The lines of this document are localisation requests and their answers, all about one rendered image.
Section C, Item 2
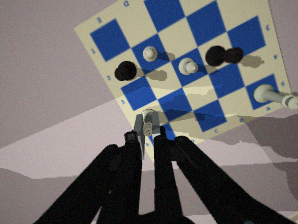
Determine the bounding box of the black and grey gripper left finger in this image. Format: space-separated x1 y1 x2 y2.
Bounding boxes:
33 114 145 224

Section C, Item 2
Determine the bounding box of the blue and cream chessboard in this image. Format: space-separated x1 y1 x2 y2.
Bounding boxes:
74 0 292 145

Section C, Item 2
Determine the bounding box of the white pawn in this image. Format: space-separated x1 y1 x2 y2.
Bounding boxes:
143 46 157 62

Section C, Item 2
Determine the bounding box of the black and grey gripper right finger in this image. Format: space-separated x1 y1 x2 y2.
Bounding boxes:
152 112 297 224

